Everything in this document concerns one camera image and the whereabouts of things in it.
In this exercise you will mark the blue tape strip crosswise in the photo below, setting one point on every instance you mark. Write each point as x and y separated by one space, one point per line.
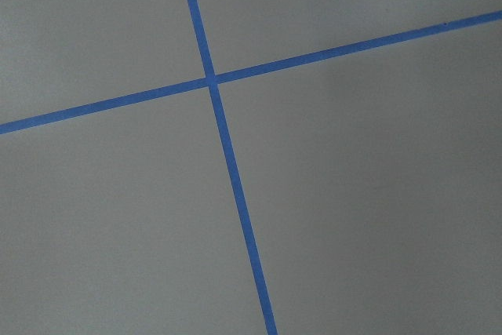
247 72

